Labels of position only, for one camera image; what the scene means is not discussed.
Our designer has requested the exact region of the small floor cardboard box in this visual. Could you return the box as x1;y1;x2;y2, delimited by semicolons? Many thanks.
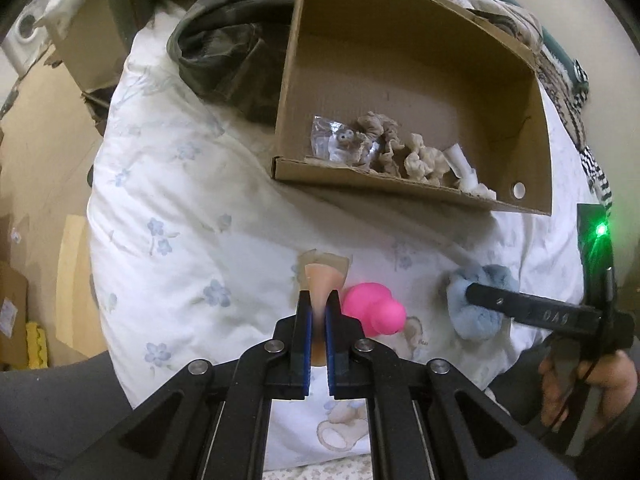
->
0;261;28;370

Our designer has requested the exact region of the person's right hand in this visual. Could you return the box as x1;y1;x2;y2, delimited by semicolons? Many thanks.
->
538;343;639;438

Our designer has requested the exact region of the grey mauve scrunchie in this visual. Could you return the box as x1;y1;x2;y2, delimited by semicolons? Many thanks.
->
335;112;405;171

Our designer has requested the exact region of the brown cardboard box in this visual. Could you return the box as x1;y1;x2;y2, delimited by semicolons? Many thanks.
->
271;0;552;214

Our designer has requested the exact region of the pink rubber duck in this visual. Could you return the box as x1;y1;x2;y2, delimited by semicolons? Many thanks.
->
342;283;407;337

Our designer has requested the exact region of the yellow foam piece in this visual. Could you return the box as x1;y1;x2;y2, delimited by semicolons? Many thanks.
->
25;321;49;370

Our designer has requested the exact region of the fluffy light blue scrunchie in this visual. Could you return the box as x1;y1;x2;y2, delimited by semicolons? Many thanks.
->
444;263;522;342

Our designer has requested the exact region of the black white patterned cloth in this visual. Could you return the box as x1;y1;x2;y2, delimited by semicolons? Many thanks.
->
537;56;614;216

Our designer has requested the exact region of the white washing machine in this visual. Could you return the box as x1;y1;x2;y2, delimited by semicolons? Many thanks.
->
1;0;50;78

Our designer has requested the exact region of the dark green pillow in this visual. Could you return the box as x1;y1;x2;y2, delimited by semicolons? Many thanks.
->
466;0;576;82

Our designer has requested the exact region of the beige silicone pad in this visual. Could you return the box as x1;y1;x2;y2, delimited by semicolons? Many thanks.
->
297;249;350;367

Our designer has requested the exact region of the dark camouflage jacket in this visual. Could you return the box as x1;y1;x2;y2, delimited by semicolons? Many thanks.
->
167;0;295;126

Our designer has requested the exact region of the white floral duvet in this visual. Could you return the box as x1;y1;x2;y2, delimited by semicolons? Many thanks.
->
86;1;609;470

